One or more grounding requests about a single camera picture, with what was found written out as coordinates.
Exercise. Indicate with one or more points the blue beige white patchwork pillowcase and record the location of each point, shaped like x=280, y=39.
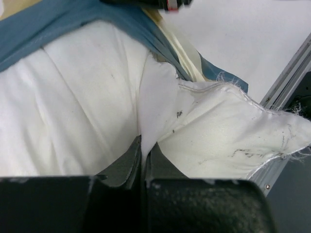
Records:
x=27, y=25

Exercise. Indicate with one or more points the aluminium table frame rail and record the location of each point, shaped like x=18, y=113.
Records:
x=276, y=98

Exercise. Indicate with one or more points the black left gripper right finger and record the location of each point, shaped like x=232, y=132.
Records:
x=158, y=166

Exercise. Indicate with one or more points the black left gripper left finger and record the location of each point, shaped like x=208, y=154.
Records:
x=125, y=171

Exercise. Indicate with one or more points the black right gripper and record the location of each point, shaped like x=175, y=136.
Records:
x=167, y=5

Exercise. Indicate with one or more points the white pillow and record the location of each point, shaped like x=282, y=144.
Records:
x=74, y=106

